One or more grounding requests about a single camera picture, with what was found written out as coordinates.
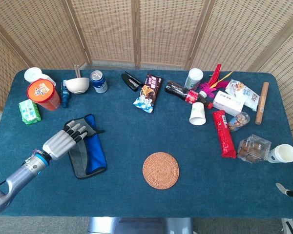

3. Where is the blue table cloth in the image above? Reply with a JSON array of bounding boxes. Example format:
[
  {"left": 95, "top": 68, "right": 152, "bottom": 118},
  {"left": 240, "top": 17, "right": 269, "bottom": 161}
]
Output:
[{"left": 0, "top": 69, "right": 293, "bottom": 218}]

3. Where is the white ceramic bowl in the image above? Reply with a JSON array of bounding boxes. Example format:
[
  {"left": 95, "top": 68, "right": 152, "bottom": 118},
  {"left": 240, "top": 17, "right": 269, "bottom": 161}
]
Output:
[{"left": 64, "top": 77, "right": 90, "bottom": 95}]

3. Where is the white and green lidded cup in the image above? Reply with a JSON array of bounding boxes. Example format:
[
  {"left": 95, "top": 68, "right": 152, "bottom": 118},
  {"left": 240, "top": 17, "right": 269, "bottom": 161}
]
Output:
[{"left": 184, "top": 68, "right": 204, "bottom": 91}]

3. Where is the red biscuit pack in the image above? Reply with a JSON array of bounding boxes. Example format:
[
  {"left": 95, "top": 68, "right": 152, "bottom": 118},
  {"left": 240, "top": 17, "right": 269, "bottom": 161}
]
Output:
[{"left": 212, "top": 110, "right": 237, "bottom": 159}]

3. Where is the blue and white drink can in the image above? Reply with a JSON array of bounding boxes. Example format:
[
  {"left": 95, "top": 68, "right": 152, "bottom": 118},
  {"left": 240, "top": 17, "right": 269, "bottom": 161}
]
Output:
[{"left": 90, "top": 70, "right": 108, "bottom": 94}]

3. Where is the red tub with orange lid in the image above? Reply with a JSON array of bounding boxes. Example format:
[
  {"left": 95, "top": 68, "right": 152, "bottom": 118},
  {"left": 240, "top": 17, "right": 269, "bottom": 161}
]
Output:
[{"left": 26, "top": 78, "right": 62, "bottom": 112}]

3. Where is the white paper cup green print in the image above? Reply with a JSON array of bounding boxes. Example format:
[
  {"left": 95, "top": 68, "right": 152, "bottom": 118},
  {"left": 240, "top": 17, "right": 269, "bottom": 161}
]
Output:
[{"left": 189, "top": 101, "right": 207, "bottom": 126}]

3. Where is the grey and blue cloth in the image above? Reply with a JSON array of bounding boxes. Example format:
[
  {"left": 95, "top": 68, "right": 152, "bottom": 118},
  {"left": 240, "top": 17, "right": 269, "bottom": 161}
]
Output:
[{"left": 64, "top": 113, "right": 108, "bottom": 180}]

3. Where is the white stand part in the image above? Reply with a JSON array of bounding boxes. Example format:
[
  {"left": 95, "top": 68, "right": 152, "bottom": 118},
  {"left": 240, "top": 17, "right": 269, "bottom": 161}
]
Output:
[{"left": 280, "top": 217, "right": 293, "bottom": 234}]

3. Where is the black stapler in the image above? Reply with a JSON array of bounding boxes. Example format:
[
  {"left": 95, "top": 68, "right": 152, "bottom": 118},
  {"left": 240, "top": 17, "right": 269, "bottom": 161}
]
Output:
[{"left": 121, "top": 71, "right": 144, "bottom": 92}]

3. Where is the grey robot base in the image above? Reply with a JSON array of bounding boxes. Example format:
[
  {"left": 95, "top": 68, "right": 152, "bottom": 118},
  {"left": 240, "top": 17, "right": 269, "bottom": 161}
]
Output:
[{"left": 87, "top": 216, "right": 194, "bottom": 234}]

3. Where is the small blue bottle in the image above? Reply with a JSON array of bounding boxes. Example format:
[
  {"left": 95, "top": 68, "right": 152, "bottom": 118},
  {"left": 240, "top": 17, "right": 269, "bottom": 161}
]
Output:
[{"left": 60, "top": 78, "right": 70, "bottom": 109}]

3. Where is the wooden rolling pin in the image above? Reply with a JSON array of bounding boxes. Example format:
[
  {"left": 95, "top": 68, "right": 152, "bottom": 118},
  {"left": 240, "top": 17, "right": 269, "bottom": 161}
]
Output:
[{"left": 255, "top": 81, "right": 270, "bottom": 125}]

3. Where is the clear plastic snack box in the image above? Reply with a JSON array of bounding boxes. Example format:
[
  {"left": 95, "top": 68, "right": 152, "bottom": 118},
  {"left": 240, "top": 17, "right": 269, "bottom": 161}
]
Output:
[{"left": 236, "top": 134, "right": 272, "bottom": 164}]

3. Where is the colourful feather shuttlecock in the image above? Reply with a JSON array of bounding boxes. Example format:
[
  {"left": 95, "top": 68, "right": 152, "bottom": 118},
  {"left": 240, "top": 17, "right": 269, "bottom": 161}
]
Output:
[{"left": 198, "top": 63, "right": 234, "bottom": 99}]

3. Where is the green tissue pack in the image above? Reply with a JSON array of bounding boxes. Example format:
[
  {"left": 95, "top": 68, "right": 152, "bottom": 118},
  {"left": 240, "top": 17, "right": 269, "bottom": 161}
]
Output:
[{"left": 18, "top": 99, "right": 42, "bottom": 126}]

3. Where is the white paper cup blue logo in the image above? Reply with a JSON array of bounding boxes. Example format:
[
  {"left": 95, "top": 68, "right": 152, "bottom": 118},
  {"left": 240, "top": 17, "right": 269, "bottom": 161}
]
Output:
[{"left": 266, "top": 143, "right": 293, "bottom": 163}]

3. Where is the brown chocolate snack bag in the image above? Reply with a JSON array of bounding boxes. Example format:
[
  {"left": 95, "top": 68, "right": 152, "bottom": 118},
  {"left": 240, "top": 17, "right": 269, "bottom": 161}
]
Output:
[{"left": 132, "top": 74, "right": 164, "bottom": 115}]

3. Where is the bamboo folding screen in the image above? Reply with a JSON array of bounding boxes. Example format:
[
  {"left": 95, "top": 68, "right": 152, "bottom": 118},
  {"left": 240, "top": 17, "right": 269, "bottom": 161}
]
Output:
[{"left": 0, "top": 0, "right": 293, "bottom": 131}]

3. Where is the white cardboard box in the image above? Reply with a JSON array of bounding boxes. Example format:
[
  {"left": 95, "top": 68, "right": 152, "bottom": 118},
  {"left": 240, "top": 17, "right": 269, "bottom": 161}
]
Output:
[{"left": 212, "top": 90, "right": 245, "bottom": 117}]

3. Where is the round woven rattan coaster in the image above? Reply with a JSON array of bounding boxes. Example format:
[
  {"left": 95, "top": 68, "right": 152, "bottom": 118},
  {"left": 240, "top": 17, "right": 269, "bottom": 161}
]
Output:
[{"left": 142, "top": 152, "right": 180, "bottom": 190}]

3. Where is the cola bottle with red label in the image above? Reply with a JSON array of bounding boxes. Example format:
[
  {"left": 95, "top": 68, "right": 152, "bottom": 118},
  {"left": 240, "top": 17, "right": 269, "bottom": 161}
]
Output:
[{"left": 164, "top": 80, "right": 214, "bottom": 110}]

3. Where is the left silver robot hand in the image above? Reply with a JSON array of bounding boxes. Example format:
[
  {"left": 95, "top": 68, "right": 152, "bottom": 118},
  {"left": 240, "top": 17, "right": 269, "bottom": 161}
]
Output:
[{"left": 42, "top": 119, "right": 88, "bottom": 161}]

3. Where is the white plastic cup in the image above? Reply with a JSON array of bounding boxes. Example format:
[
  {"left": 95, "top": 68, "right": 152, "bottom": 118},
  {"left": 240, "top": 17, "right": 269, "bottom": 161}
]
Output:
[{"left": 23, "top": 67, "right": 57, "bottom": 86}]

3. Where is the white snack bag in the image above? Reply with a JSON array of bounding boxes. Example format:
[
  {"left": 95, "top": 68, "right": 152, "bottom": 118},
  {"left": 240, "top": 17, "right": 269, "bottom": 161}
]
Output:
[{"left": 225, "top": 78, "right": 260, "bottom": 112}]

